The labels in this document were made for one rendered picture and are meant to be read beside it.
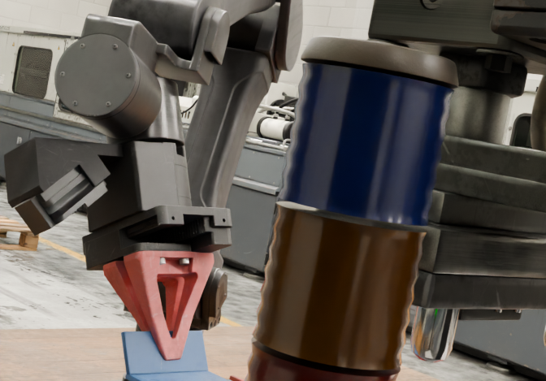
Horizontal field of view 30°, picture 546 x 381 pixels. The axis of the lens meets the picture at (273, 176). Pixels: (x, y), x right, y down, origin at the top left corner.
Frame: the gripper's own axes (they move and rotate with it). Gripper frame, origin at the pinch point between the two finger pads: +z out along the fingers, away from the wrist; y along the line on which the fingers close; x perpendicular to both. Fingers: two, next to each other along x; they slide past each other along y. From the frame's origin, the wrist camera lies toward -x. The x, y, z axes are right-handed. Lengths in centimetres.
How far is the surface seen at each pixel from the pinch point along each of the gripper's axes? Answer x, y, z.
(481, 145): -4.7, 32.0, -5.1
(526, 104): 460, -243, -153
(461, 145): -4.8, 30.9, -5.5
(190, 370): 1.5, 0.3, 1.6
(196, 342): 2.5, 0.1, -0.3
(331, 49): -27, 44, -2
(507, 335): 452, -280, -25
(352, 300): -27, 42, 4
